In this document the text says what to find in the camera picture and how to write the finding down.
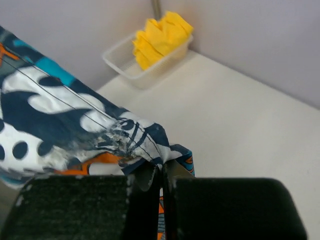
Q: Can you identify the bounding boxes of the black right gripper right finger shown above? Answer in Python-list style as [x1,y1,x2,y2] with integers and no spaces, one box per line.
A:
[163,160,308,240]

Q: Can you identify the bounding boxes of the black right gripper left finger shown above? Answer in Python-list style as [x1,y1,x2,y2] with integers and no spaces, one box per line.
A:
[0,164,160,240]

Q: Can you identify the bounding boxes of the colourful patterned shorts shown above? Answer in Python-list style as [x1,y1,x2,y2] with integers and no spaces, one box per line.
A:
[0,28,195,240]

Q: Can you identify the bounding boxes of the yellow shorts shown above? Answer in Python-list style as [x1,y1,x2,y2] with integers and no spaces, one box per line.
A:
[132,11,194,71]

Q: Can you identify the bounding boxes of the white plastic basket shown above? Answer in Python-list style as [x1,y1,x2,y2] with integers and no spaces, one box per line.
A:
[102,33,194,90]

